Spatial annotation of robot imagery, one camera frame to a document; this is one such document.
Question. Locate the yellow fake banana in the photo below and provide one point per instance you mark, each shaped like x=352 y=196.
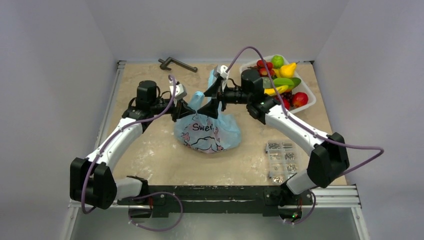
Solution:
x=275 y=91

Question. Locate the small red fake fruit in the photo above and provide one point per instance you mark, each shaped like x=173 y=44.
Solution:
x=286 y=104

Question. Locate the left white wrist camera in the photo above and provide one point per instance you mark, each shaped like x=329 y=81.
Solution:
x=178 y=91

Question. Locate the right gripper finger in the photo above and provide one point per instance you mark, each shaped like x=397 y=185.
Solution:
x=215 y=86
x=210 y=109

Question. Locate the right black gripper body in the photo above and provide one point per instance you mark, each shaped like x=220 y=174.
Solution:
x=218 y=99

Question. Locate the green fake mango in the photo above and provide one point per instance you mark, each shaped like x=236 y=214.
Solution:
x=292 y=82

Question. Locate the clear screw organizer box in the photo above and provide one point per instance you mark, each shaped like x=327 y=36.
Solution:
x=283 y=159

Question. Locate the green fake lime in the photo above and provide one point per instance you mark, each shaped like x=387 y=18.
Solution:
x=277 y=61

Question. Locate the light blue plastic bag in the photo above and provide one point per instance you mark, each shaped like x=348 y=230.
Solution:
x=208 y=135

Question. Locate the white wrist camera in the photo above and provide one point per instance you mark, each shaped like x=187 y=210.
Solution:
x=178 y=91
x=221 y=76

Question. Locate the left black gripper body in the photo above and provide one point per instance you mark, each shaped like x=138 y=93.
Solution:
x=174 y=111

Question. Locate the dark purple grape bunch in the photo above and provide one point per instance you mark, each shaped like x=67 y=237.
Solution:
x=287 y=96

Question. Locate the yellow fake pear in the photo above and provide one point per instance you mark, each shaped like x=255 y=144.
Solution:
x=288 y=71

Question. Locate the aluminium frame rail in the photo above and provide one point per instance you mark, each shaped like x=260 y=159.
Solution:
x=335 y=215

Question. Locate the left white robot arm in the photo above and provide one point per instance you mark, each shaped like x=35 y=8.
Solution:
x=91 y=178

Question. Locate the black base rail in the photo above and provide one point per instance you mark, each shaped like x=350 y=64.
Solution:
x=268 y=201

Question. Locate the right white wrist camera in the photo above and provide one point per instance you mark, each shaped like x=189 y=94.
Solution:
x=221 y=76

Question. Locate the white plastic fruit tray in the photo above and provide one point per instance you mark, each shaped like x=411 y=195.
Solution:
x=301 y=88

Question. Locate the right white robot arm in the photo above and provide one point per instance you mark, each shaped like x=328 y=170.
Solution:
x=328 y=158

